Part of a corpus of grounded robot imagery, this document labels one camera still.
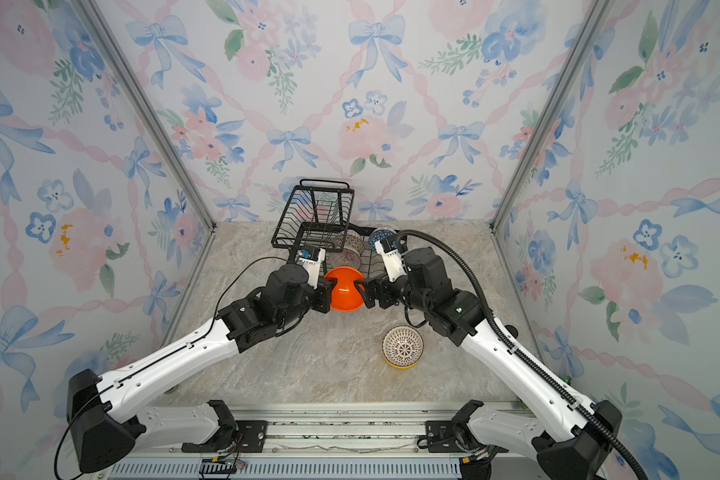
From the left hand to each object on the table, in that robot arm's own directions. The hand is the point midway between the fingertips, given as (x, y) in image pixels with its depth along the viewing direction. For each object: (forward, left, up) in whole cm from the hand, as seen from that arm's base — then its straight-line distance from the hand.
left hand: (336, 278), depth 73 cm
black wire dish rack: (+38, +10, -14) cm, 42 cm away
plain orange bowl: (-4, -3, -2) cm, 5 cm away
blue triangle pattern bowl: (+34, -12, -20) cm, 41 cm away
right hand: (0, -8, +3) cm, 9 cm away
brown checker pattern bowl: (+32, -3, -21) cm, 38 cm away
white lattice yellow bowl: (-8, -18, -23) cm, 30 cm away
